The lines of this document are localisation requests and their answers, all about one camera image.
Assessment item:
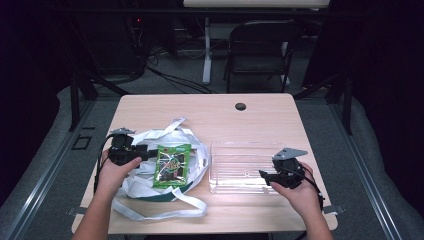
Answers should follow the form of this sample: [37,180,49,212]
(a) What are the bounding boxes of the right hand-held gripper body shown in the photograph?
[270,147,309,190]

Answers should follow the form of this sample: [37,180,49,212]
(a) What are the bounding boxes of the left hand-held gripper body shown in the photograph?
[107,126,150,167]

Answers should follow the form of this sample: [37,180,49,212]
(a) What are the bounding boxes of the green snack packet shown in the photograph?
[152,143,193,190]

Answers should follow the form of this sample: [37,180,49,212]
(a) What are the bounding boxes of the clear plastic tray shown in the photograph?
[207,140,288,196]

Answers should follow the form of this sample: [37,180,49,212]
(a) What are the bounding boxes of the white cloth tote bag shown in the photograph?
[111,116,212,222]

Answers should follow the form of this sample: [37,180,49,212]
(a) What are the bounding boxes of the person's left hand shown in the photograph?
[94,148,143,202]

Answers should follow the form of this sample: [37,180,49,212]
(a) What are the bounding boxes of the person's right hand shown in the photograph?
[269,161,324,219]

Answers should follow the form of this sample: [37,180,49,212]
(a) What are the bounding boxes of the black metal stand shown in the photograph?
[67,64,132,132]
[292,70,355,136]

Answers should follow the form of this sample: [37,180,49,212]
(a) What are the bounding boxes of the white table leg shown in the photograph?
[201,16,214,85]

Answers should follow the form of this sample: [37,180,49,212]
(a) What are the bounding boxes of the black folding chair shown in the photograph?
[223,19,298,95]

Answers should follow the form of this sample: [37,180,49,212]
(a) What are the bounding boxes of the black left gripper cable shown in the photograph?
[93,133,116,195]

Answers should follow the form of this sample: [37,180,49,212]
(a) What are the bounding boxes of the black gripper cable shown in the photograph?
[93,133,116,195]
[289,165,326,212]

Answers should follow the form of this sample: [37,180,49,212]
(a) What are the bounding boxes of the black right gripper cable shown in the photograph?
[289,165,326,212]

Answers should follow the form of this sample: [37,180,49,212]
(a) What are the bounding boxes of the grey metal table bracket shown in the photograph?
[322,204,347,215]
[65,206,85,217]

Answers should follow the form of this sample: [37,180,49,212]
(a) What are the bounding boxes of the black floor cables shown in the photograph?
[131,44,218,95]

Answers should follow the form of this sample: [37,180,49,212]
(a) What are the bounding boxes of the aluminium floor rail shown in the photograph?
[0,99,98,240]
[327,101,405,240]

